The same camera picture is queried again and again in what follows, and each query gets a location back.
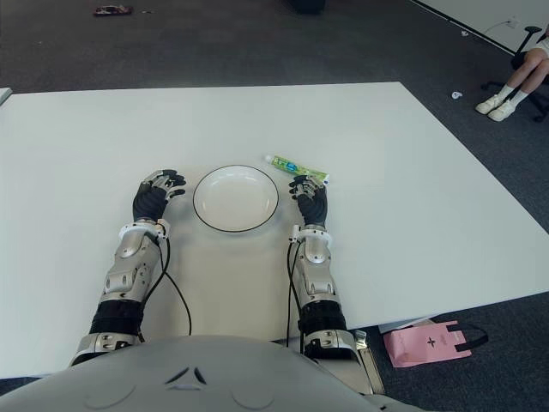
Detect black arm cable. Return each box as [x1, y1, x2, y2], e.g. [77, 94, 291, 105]
[284, 239, 308, 355]
[137, 231, 193, 344]

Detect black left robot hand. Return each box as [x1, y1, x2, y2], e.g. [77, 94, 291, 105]
[131, 168, 188, 224]

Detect red and black floor object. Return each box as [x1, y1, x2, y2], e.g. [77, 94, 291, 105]
[93, 4, 135, 17]

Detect grey robot torso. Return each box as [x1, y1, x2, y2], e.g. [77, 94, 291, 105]
[0, 334, 549, 412]

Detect green toothpaste tube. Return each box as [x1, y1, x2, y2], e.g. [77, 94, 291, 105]
[264, 154, 331, 185]

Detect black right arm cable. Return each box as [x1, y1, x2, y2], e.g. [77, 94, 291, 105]
[284, 239, 308, 355]

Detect white panel with cable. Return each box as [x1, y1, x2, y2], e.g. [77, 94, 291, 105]
[409, 0, 549, 56]

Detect white plate with black rim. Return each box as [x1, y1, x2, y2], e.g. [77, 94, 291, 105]
[192, 165, 281, 235]

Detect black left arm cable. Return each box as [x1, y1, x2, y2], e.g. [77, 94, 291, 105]
[137, 231, 193, 344]

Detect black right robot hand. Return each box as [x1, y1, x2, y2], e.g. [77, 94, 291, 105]
[287, 174, 330, 227]

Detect white sneakers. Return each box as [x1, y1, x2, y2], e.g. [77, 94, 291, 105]
[474, 36, 549, 122]

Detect pink paper bag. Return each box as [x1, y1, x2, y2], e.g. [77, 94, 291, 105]
[383, 320, 490, 369]

